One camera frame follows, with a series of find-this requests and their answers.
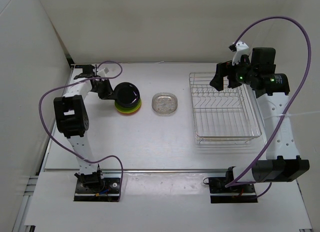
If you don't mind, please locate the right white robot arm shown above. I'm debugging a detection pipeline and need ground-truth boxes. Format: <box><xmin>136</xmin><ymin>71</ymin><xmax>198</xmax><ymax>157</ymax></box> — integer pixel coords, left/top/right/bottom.
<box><xmin>209</xmin><ymin>45</ymin><xmax>310</xmax><ymax>192</ymax></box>

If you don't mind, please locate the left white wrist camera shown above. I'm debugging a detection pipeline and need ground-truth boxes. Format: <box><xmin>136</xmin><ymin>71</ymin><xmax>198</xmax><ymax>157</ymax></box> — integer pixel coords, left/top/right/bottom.
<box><xmin>96</xmin><ymin>67</ymin><xmax>109</xmax><ymax>79</ymax></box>

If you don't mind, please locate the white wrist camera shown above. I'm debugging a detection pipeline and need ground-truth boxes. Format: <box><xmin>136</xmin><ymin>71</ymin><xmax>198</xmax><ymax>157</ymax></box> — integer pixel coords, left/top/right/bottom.
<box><xmin>229</xmin><ymin>40</ymin><xmax>250</xmax><ymax>66</ymax></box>
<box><xmin>96</xmin><ymin>67</ymin><xmax>109</xmax><ymax>79</ymax></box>

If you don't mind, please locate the white zip tie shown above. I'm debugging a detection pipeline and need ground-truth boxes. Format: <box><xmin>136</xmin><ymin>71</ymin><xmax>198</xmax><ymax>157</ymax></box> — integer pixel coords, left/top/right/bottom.
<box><xmin>263</xmin><ymin>111</ymin><xmax>320</xmax><ymax>120</ymax></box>

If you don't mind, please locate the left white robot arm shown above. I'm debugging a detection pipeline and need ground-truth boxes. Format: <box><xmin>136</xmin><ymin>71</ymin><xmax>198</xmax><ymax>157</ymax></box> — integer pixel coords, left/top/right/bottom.
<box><xmin>53</xmin><ymin>65</ymin><xmax>109</xmax><ymax>193</ymax></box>

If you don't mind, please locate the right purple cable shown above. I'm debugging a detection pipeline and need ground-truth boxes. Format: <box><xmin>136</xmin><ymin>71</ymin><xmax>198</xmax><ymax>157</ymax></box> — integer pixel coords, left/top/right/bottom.
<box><xmin>224</xmin><ymin>16</ymin><xmax>312</xmax><ymax>199</ymax></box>

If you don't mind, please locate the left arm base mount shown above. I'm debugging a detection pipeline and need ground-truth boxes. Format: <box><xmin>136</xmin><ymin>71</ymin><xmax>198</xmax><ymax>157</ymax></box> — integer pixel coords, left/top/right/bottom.
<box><xmin>73</xmin><ymin>174</ymin><xmax>122</xmax><ymax>202</ymax></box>

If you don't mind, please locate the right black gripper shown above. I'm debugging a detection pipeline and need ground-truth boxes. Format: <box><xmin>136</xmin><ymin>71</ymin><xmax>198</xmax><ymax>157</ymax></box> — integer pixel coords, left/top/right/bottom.
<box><xmin>209</xmin><ymin>55</ymin><xmax>258</xmax><ymax>91</ymax></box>

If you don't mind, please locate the black plate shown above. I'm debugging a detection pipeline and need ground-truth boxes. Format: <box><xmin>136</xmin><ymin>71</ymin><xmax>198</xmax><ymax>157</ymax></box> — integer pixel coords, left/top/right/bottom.
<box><xmin>114</xmin><ymin>82</ymin><xmax>140</xmax><ymax>108</ymax></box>

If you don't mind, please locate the clear glass plate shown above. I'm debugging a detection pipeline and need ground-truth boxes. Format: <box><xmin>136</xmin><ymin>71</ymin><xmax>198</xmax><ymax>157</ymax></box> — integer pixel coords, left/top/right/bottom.
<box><xmin>151</xmin><ymin>92</ymin><xmax>178</xmax><ymax>116</ymax></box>

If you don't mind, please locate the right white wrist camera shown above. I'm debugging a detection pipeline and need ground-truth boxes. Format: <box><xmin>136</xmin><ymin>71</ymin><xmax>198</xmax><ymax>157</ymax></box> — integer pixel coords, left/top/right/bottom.
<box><xmin>229</xmin><ymin>40</ymin><xmax>250</xmax><ymax>66</ymax></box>

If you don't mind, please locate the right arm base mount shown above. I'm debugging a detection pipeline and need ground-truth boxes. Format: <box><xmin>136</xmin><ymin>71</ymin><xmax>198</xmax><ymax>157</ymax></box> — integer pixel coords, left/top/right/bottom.
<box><xmin>202</xmin><ymin>177</ymin><xmax>258</xmax><ymax>204</ymax></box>

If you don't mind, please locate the green plate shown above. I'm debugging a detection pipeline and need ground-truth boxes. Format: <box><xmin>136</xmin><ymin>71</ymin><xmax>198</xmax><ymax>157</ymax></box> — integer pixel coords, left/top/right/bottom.
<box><xmin>114</xmin><ymin>99</ymin><xmax>142</xmax><ymax>114</ymax></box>

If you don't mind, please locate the wire dish rack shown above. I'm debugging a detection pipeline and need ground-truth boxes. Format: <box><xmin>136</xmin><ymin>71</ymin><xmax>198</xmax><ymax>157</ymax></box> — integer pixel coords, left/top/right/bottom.
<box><xmin>189</xmin><ymin>72</ymin><xmax>262</xmax><ymax>145</ymax></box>

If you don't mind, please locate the orange plate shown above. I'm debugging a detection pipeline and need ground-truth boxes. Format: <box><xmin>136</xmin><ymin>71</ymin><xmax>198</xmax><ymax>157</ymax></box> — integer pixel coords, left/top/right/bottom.
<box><xmin>115</xmin><ymin>105</ymin><xmax>141</xmax><ymax>116</ymax></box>

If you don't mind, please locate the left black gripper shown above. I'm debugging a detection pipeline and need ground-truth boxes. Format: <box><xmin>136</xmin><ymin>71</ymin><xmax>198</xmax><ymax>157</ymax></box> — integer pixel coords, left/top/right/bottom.
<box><xmin>91</xmin><ymin>77</ymin><xmax>118</xmax><ymax>100</ymax></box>

